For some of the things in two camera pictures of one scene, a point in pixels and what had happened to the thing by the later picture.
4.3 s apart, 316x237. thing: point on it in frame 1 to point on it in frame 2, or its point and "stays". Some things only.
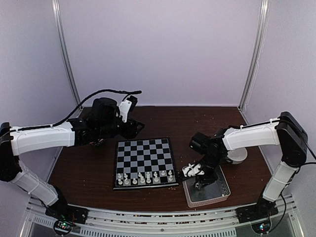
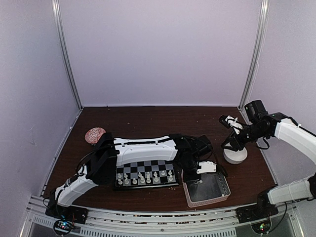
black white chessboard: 144,163 stays
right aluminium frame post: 256,58 stays
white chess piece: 148,180 stays
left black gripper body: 128,133 to 187,176
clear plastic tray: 217,190 stays
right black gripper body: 213,177 to 240,143
